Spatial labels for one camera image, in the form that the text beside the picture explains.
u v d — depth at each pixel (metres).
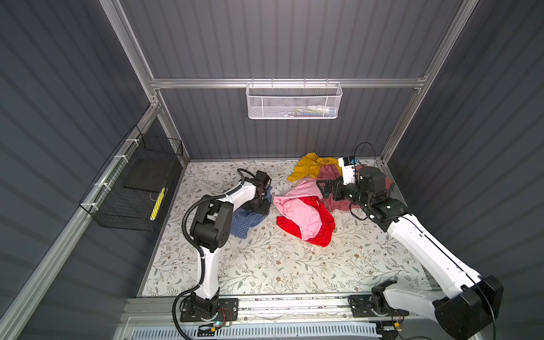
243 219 0.89
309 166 1.09
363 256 0.86
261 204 0.88
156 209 0.68
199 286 0.60
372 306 0.72
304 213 0.90
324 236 0.89
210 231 0.55
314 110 0.92
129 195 0.72
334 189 0.66
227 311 0.72
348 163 0.64
